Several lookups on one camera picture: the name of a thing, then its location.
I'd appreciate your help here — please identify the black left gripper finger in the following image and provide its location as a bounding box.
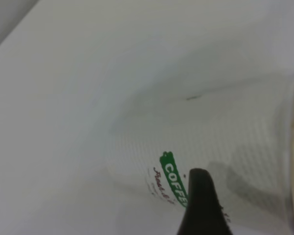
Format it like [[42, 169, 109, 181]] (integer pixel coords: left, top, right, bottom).
[[177, 168, 233, 235]]

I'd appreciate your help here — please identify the white paper coffee cup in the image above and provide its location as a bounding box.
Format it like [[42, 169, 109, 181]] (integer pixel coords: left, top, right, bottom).
[[104, 72, 294, 235]]

